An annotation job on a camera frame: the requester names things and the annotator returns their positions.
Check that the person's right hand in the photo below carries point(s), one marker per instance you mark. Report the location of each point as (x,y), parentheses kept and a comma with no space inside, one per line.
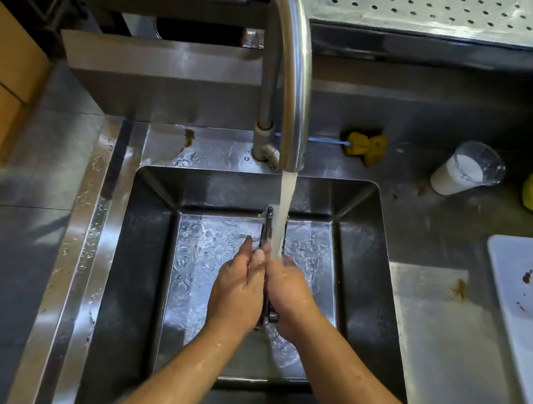
(293,301)

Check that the person's left hand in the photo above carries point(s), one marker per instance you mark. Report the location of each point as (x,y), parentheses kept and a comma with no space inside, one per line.
(235,293)

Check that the steel tongs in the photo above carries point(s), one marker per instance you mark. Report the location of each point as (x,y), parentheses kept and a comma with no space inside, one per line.
(268,227)

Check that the stainless steel sink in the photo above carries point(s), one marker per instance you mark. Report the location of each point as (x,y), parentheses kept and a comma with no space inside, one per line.
(134,268)

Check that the white plastic tray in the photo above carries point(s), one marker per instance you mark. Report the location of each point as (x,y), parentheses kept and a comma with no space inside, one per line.
(523,308)

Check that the person's right forearm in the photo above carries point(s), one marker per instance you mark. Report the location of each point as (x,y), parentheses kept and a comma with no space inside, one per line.
(353,388)

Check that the person's left forearm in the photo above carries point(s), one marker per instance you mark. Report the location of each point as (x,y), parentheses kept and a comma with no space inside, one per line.
(181,380)

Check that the clear cup with white liquid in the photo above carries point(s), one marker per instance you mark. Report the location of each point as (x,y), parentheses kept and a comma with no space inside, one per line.
(455,176)

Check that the curved steel faucet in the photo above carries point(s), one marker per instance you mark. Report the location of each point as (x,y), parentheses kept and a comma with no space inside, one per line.
(297,83)

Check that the light wooden cabinet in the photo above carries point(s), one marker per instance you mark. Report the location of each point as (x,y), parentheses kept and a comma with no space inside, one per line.
(5,90)

